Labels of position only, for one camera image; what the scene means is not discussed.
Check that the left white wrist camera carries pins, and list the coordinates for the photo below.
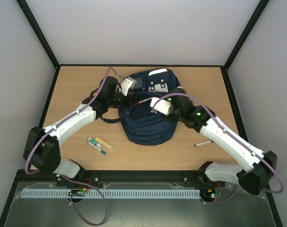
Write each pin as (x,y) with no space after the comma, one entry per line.
(127,84)

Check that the black enclosure frame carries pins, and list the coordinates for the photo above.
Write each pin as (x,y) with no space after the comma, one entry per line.
(224,70)

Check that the purple capped marker pen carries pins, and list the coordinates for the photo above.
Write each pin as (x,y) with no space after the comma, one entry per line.
(203,143)

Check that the red capped marker pen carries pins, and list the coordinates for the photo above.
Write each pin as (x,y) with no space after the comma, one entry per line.
(142,101)

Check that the light blue slotted cable duct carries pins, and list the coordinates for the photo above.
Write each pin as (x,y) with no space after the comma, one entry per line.
(111,194)

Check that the green capped marker pen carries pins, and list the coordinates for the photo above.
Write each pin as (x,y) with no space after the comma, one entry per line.
(100,150)

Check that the yellow highlighter pen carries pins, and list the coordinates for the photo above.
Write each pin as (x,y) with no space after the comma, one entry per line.
(104,143)

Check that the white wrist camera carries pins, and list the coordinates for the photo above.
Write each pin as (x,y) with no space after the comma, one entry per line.
(127,84)
(160,106)

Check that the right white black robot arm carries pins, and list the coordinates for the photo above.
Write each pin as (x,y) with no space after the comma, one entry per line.
(254,168)

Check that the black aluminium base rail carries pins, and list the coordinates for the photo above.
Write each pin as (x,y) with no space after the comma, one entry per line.
(143,176)

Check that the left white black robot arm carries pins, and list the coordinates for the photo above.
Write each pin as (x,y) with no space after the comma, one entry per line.
(42,151)

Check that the green white glue stick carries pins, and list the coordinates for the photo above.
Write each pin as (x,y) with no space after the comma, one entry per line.
(94,142)

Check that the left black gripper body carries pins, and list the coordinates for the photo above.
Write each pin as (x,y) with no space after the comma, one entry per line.
(113,101)

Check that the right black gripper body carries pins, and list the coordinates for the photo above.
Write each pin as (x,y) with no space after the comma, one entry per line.
(171,117)

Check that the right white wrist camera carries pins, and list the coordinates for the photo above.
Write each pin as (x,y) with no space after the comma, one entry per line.
(160,106)

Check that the navy blue school backpack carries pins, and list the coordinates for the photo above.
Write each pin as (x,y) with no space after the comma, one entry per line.
(140,125)

